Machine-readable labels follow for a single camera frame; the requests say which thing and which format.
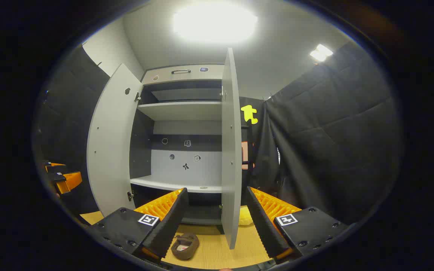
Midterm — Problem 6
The grey shoe cabinet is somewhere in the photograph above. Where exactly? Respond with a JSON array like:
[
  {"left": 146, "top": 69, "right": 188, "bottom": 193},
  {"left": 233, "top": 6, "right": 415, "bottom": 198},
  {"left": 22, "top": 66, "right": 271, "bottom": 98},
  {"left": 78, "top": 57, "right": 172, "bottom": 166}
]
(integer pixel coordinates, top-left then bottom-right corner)
[{"left": 128, "top": 63, "right": 225, "bottom": 226}]

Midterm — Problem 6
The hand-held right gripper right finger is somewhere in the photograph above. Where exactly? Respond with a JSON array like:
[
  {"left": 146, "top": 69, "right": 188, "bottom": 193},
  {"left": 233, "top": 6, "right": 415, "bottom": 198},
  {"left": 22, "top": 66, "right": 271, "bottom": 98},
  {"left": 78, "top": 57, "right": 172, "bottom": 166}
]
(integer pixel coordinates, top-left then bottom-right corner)
[{"left": 246, "top": 186, "right": 349, "bottom": 261}]

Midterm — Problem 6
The grey cabinet door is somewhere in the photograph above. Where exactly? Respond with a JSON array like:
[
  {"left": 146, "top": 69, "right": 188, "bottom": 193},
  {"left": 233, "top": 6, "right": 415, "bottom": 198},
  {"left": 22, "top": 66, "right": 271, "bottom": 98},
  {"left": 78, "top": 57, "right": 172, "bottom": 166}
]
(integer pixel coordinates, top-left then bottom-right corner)
[
  {"left": 86, "top": 63, "right": 143, "bottom": 218},
  {"left": 221, "top": 47, "right": 243, "bottom": 250}
]

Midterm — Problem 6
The brown felt shoe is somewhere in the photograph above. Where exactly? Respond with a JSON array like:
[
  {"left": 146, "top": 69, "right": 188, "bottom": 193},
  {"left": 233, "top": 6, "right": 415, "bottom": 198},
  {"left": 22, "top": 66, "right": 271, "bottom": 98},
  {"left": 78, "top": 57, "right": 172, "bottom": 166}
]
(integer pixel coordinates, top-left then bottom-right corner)
[{"left": 171, "top": 233, "right": 200, "bottom": 260}]

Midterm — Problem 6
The small ceiling light panel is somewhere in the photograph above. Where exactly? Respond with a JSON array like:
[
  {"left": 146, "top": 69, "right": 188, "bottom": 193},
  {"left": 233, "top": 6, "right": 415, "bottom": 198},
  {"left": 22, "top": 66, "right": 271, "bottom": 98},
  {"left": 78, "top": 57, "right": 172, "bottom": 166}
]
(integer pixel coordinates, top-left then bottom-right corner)
[{"left": 310, "top": 44, "right": 333, "bottom": 62}]

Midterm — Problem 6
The large ceiling light panel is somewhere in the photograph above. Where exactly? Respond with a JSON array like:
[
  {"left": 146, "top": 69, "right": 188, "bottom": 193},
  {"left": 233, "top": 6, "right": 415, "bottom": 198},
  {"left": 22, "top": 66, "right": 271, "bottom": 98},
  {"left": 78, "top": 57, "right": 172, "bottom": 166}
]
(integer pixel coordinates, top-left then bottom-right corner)
[{"left": 174, "top": 2, "right": 258, "bottom": 44}]

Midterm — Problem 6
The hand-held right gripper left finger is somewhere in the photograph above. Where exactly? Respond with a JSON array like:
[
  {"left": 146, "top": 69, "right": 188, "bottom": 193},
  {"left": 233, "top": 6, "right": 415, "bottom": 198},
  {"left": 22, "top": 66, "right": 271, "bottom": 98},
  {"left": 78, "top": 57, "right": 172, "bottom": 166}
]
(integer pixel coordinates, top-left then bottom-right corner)
[{"left": 88, "top": 187, "right": 189, "bottom": 261}]

